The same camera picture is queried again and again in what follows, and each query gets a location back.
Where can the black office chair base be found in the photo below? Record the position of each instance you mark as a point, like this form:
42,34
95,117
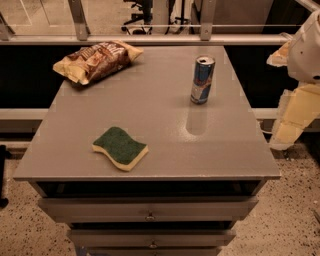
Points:
145,16

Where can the green and yellow sponge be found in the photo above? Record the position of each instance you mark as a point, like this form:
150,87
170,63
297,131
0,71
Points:
120,148

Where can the grey drawer cabinet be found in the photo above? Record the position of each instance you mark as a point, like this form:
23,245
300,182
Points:
215,149

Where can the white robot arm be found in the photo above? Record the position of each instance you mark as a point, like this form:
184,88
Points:
303,63

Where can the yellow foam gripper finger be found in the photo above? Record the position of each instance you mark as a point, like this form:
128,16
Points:
297,109
280,56

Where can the upper grey drawer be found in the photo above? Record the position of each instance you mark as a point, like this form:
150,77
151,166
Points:
94,210

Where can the grey drawer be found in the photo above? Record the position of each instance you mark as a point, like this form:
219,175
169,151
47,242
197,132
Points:
94,210
151,238

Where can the lower grey drawer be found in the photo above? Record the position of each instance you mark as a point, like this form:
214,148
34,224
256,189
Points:
151,238

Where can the metal railing frame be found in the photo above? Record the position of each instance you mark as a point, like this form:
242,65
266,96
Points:
211,22

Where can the brown chip bag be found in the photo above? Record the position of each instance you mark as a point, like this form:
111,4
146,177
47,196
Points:
96,62

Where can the blue energy drink can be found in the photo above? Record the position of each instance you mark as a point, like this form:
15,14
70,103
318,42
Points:
202,80

